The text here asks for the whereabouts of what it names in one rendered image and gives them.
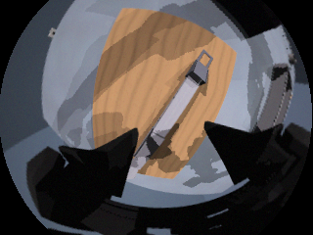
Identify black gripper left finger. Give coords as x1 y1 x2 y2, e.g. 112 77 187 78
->
58 128 140 197

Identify light brown wooden board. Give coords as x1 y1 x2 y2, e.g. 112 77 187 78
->
93 8 238 179

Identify grey measuring scoop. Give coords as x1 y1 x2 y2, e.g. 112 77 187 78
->
286 38 297 64

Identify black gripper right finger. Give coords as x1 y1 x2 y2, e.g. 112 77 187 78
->
203 121 285 185

